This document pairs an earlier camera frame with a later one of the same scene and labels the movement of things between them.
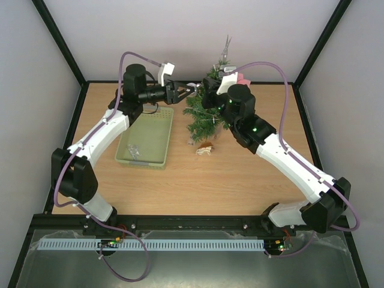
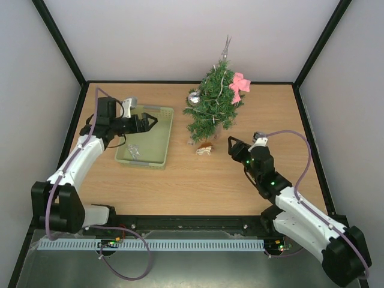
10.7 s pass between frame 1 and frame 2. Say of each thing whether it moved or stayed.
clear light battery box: stayed
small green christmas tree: stayed
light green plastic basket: stayed
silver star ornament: stayed
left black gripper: moved
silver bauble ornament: moved
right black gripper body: moved
